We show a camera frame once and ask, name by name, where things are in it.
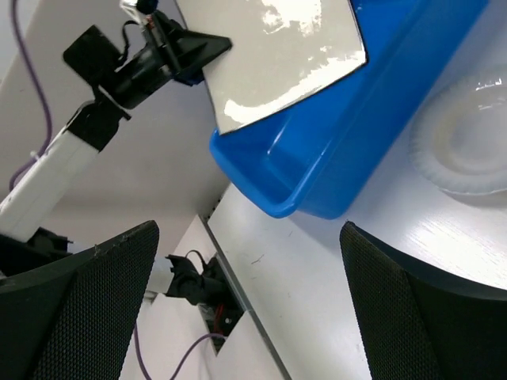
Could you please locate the square white black-rimmed plate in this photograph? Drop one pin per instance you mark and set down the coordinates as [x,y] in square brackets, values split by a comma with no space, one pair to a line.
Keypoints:
[282,53]

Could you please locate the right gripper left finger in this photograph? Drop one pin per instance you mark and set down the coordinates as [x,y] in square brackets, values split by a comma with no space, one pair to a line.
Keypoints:
[73,318]

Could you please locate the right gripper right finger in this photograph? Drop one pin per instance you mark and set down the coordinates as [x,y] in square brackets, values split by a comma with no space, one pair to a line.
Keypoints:
[417,321]

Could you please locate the blue plastic bin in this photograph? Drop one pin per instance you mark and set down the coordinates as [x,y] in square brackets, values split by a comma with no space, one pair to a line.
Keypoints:
[317,155]

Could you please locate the round white bowl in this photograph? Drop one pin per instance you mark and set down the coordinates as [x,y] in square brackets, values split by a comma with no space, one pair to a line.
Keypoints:
[458,137]

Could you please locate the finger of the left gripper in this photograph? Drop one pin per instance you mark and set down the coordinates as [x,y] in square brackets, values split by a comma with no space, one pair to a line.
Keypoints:
[195,50]

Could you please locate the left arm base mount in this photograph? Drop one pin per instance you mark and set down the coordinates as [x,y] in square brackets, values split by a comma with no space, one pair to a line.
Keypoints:
[208,290]

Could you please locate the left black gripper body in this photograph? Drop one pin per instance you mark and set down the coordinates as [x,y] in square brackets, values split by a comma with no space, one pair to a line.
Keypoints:
[120,83]

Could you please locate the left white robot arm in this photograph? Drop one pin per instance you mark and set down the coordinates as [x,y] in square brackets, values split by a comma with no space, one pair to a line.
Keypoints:
[51,178]

